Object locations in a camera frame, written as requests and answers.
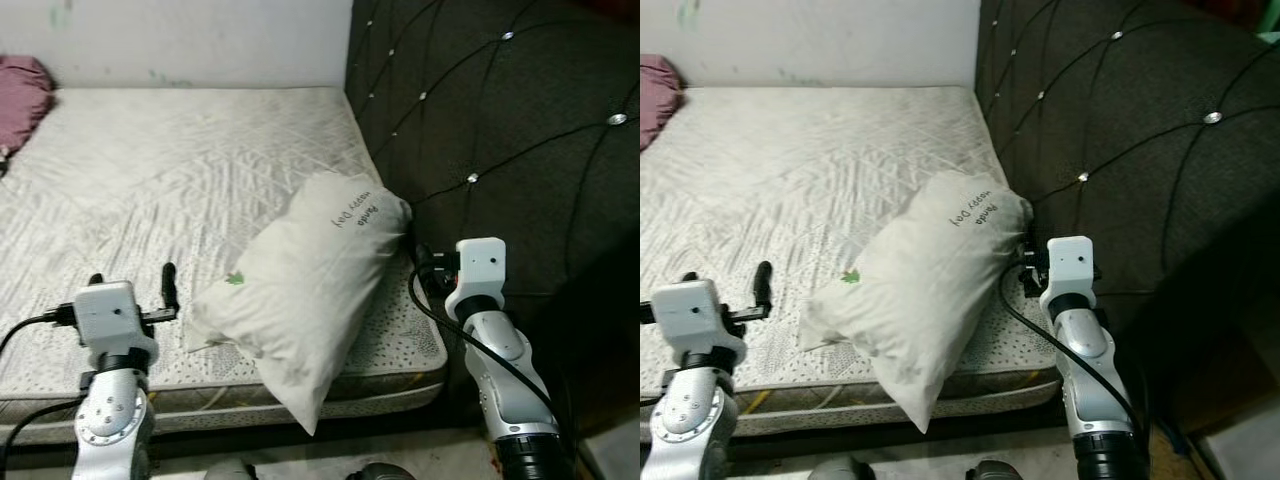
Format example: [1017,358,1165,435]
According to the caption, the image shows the beige printed pillow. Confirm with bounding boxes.
[183,172,413,437]
[798,170,1033,433]

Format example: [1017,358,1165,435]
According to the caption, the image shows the purple cartoon print quilt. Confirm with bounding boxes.
[0,55,56,161]
[640,55,686,151]

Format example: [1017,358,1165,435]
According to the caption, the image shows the white patterned mattress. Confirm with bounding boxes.
[640,85,1063,436]
[0,85,449,419]

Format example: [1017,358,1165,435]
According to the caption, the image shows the dark bed base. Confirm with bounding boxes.
[640,400,1081,466]
[0,395,491,471]

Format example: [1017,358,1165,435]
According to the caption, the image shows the dark tufted headboard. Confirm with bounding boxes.
[345,0,641,441]
[975,0,1280,441]

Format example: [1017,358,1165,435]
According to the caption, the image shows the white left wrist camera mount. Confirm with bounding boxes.
[652,279,746,351]
[72,281,161,353]

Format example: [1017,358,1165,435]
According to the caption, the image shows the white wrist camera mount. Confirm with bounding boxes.
[445,238,508,301]
[652,279,746,351]
[1040,236,1098,298]
[72,281,161,353]

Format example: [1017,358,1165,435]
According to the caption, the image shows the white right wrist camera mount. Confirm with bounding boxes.
[445,238,508,301]
[1040,236,1098,298]

